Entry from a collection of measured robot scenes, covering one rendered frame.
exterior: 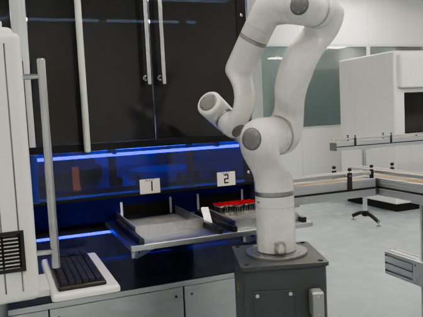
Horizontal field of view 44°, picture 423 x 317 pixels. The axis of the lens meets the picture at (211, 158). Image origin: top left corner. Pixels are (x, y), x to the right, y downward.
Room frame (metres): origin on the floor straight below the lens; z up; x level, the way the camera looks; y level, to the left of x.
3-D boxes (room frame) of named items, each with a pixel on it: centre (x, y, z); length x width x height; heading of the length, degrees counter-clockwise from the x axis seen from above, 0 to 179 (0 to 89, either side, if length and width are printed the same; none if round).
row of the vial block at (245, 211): (2.17, -0.10, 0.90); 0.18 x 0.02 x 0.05; 111
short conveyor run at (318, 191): (2.63, -0.50, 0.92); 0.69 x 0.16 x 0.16; 111
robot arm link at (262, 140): (1.59, -0.17, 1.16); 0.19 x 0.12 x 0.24; 143
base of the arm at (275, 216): (1.62, -0.19, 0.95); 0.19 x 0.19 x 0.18
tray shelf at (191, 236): (2.07, 0.04, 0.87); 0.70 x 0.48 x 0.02; 111
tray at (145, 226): (2.07, 0.22, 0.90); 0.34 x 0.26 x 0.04; 21
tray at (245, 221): (2.09, -0.13, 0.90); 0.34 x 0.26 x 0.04; 21
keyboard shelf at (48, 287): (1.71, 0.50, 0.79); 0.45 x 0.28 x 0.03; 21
